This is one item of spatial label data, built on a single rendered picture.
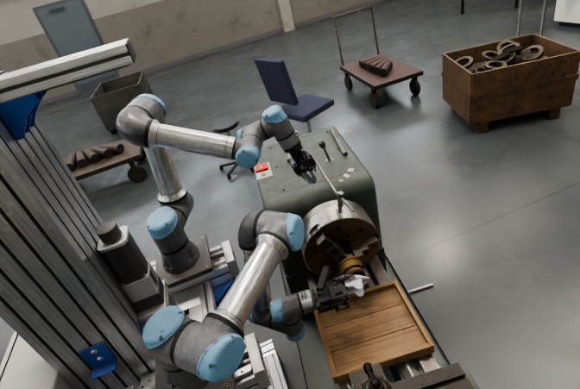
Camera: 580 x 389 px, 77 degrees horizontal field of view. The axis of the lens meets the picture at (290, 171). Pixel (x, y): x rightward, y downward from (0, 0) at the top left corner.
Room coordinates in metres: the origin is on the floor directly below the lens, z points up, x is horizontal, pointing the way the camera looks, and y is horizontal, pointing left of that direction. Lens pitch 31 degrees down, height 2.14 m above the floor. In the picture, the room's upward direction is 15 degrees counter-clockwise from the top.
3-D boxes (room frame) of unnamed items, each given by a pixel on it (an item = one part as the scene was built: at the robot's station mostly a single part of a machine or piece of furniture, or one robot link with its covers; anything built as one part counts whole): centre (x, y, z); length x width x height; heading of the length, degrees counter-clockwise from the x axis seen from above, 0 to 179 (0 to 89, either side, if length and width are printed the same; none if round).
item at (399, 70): (5.08, -1.58, 0.54); 1.30 x 0.76 x 1.08; 11
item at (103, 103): (6.74, 2.54, 0.36); 1.05 x 0.88 x 0.72; 11
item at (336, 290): (0.86, -0.02, 1.08); 0.12 x 0.09 x 0.08; 93
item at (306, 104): (3.94, -0.33, 0.58); 0.67 x 0.64 x 1.15; 104
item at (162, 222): (1.16, 0.52, 1.33); 0.13 x 0.12 x 0.14; 170
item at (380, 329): (0.84, -0.13, 0.88); 0.36 x 0.30 x 0.04; 93
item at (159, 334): (0.66, 0.42, 1.33); 0.13 x 0.12 x 0.14; 56
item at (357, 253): (1.04, -0.21, 1.09); 0.12 x 0.11 x 0.05; 93
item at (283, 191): (1.51, -0.08, 1.06); 0.59 x 0.48 x 0.39; 3
